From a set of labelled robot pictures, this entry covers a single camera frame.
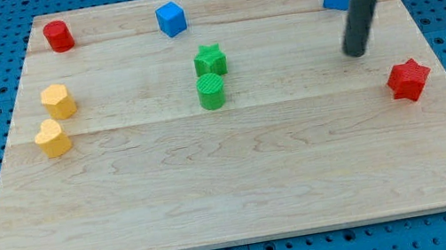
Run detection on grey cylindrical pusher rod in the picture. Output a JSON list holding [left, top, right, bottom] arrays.
[[341, 0, 378, 58]]

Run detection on red star block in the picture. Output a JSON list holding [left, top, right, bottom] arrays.
[[387, 59, 431, 102]]

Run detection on green star block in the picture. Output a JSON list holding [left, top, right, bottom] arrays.
[[193, 43, 228, 77]]

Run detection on green cylinder block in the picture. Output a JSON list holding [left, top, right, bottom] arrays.
[[196, 73, 226, 111]]

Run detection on blue cube block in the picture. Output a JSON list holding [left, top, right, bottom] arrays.
[[155, 1, 188, 38]]

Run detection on wooden board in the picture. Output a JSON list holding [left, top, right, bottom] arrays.
[[0, 0, 446, 250]]

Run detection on red cylinder block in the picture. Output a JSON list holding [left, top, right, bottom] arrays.
[[43, 20, 75, 53]]

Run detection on yellow hexagon block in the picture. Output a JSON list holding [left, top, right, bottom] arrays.
[[40, 83, 78, 120]]

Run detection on yellow heart block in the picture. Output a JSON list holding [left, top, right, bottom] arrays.
[[34, 119, 73, 159]]

